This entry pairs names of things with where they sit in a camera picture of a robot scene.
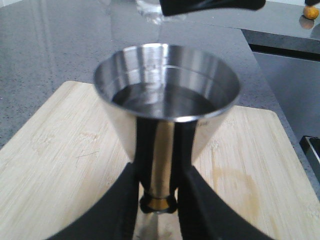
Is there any black appliance on counter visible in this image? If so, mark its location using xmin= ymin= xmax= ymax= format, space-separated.
xmin=299 ymin=135 xmax=320 ymax=176

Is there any glass measuring beaker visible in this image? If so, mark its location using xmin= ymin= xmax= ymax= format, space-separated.
xmin=135 ymin=0 xmax=187 ymax=25

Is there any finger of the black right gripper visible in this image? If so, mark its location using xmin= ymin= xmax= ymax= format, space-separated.
xmin=159 ymin=0 xmax=266 ymax=17

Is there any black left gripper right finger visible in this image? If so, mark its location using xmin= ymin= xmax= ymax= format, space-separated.
xmin=177 ymin=164 xmax=272 ymax=240

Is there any small orange fruit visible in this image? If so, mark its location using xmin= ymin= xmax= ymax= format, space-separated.
xmin=303 ymin=5 xmax=320 ymax=20

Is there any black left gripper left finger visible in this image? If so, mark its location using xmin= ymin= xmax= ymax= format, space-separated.
xmin=51 ymin=161 xmax=140 ymax=240

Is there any steel double jigger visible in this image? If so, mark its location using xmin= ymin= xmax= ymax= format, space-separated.
xmin=92 ymin=42 xmax=242 ymax=240

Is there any wooden cutting board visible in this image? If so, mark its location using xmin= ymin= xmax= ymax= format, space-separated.
xmin=0 ymin=81 xmax=320 ymax=240

